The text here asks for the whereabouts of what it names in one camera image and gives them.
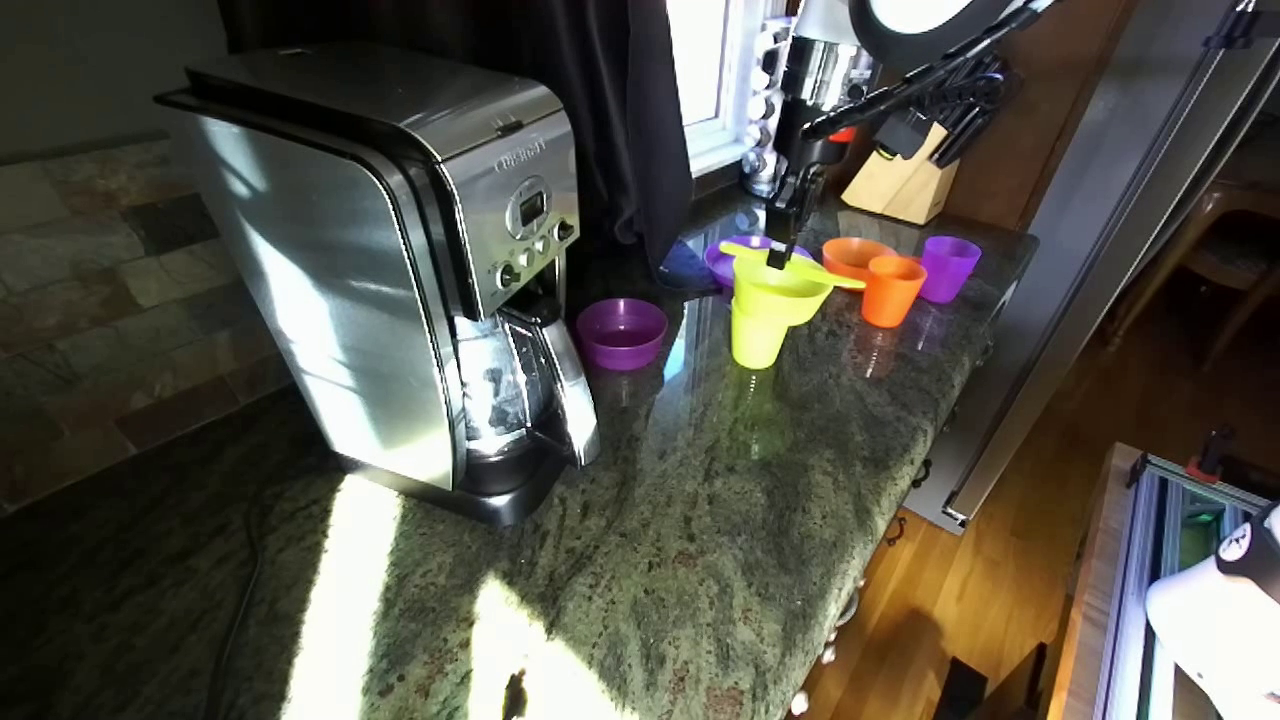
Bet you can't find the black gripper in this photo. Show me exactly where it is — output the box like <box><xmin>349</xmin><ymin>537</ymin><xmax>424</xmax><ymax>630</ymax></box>
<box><xmin>763</xmin><ymin>119</ymin><xmax>841</xmax><ymax>272</ymax></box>

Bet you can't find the yellow-green cup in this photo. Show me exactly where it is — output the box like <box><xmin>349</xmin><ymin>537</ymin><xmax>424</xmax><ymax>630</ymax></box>
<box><xmin>724</xmin><ymin>252</ymin><xmax>841</xmax><ymax>332</ymax></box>

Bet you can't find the orange plastic bowl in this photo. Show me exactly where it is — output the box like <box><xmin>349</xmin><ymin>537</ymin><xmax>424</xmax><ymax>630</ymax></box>
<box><xmin>816</xmin><ymin>232</ymin><xmax>893</xmax><ymax>289</ymax></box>

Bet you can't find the small blue plastic cup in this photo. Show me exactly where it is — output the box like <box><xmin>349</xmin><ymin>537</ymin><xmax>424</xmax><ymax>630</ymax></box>
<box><xmin>655</xmin><ymin>234</ymin><xmax>721</xmax><ymax>300</ymax></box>

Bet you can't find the yellow plastic cup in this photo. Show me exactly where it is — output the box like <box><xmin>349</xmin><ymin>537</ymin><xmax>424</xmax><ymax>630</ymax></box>
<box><xmin>730</xmin><ymin>311</ymin><xmax>799</xmax><ymax>376</ymax></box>

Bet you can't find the orange plastic cup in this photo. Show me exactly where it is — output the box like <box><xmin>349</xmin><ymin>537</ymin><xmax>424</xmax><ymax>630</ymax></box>
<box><xmin>856</xmin><ymin>248</ymin><xmax>931</xmax><ymax>332</ymax></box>

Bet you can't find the wooden knife block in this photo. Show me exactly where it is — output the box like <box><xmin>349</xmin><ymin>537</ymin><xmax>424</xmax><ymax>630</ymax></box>
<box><xmin>841</xmin><ymin>90</ymin><xmax>994</xmax><ymax>228</ymax></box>

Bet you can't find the purple plastic cup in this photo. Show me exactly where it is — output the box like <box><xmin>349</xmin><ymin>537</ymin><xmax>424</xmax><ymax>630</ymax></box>
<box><xmin>918</xmin><ymin>232</ymin><xmax>988</xmax><ymax>309</ymax></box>

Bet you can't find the purple plastic plate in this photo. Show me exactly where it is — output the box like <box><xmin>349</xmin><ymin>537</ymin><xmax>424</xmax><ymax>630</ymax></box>
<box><xmin>701</xmin><ymin>232</ymin><xmax>782</xmax><ymax>293</ymax></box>

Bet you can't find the metal spice jar rack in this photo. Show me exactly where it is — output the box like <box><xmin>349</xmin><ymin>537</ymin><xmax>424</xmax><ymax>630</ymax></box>
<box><xmin>735</xmin><ymin>7</ymin><xmax>810</xmax><ymax>204</ymax></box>

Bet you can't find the grey steel refrigerator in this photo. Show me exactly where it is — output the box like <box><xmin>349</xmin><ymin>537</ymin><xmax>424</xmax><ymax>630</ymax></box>
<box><xmin>903</xmin><ymin>30</ymin><xmax>1280</xmax><ymax>541</ymax></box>

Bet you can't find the glass coffee carafe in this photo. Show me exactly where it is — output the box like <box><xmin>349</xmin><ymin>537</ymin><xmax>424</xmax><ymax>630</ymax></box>
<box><xmin>453</xmin><ymin>311</ymin><xmax>603</xmax><ymax>501</ymax></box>

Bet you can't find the stainless steel coffee maker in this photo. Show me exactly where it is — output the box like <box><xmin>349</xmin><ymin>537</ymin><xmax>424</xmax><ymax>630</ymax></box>
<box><xmin>153</xmin><ymin>41</ymin><xmax>603</xmax><ymax>526</ymax></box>

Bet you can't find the wooden chair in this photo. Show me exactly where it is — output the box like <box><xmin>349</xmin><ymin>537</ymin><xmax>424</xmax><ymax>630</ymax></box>
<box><xmin>1101</xmin><ymin>175</ymin><xmax>1280</xmax><ymax>381</ymax></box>

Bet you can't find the grey storage bin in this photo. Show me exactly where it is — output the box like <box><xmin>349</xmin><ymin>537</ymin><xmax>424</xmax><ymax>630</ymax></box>
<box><xmin>1045</xmin><ymin>440</ymin><xmax>1280</xmax><ymax>720</ymax></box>

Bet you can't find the white window frame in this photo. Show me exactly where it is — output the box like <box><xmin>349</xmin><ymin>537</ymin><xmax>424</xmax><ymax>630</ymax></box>
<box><xmin>666</xmin><ymin>0</ymin><xmax>793</xmax><ymax>180</ymax></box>

